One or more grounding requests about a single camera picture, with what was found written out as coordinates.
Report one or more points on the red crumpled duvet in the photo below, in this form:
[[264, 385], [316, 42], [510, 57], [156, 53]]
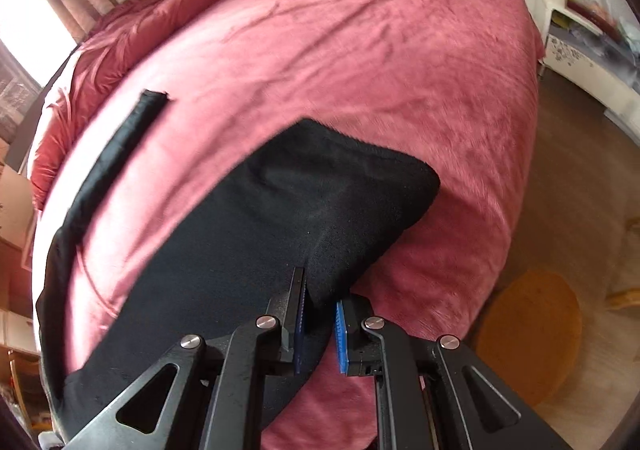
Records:
[[118, 42]]

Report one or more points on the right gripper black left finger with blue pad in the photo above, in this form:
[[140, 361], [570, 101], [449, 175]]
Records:
[[206, 394]]

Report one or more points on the white side cabinet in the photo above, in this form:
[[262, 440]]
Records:
[[582, 52]]

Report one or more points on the pink bed blanket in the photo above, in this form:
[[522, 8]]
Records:
[[451, 83]]

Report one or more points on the black pants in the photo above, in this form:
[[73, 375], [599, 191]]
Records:
[[309, 198]]

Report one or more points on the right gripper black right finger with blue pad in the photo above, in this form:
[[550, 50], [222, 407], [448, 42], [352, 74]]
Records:
[[433, 394]]

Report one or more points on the round orange stool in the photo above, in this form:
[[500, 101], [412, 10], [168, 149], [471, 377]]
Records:
[[530, 334]]

